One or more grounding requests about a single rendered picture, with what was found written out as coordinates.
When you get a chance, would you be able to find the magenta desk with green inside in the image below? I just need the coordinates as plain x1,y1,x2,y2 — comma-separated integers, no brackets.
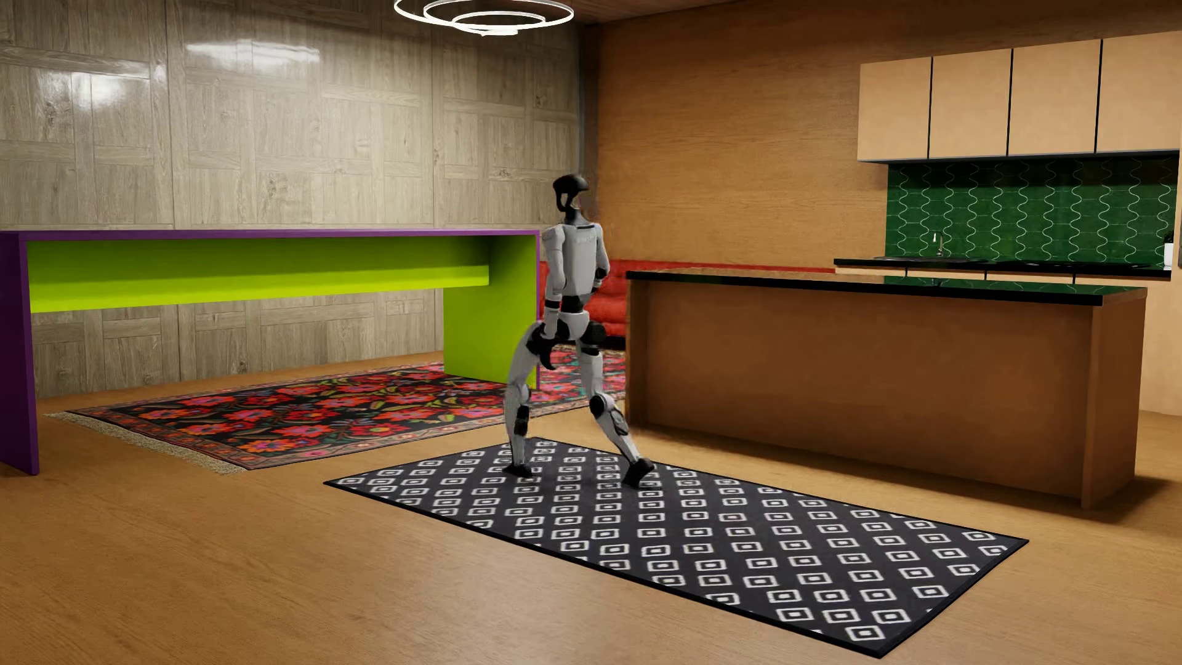
0,227,542,478

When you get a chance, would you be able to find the red sofa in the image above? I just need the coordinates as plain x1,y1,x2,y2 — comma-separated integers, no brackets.
537,259,837,350

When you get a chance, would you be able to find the white left robot leg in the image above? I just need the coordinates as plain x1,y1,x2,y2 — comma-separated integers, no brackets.
501,312,576,480

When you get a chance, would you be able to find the white robot leg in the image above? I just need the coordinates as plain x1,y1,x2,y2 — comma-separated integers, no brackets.
571,314,657,489
501,312,576,480

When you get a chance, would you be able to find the white right robot leg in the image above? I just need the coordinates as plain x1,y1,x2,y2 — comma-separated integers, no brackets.
571,314,657,489

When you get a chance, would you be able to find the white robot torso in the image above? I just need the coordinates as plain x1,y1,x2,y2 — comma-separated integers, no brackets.
557,220,607,316

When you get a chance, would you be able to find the black robot head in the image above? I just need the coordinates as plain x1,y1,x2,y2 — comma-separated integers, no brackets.
552,172,590,224

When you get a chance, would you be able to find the black rug with white squares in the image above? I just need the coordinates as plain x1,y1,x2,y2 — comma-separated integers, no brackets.
323,437,1031,659

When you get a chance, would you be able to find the red floral rug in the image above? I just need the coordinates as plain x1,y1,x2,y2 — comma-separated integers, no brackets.
46,349,629,476

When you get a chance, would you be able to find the wooden kitchen island dark top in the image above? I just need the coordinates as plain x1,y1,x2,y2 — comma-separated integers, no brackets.
624,267,1149,511

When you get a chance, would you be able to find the dark kitchen counter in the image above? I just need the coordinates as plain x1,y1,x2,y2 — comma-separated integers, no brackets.
833,256,1175,283

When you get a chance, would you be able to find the green tile backsplash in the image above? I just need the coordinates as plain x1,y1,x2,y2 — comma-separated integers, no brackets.
885,152,1181,268

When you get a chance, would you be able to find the white ring ceiling lamp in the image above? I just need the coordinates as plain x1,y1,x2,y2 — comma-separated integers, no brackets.
393,0,576,38

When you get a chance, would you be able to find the beige wall cabinet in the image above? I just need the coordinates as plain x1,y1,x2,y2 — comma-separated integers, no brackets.
1095,30,1182,155
1007,39,1103,158
928,47,1014,161
857,56,933,164

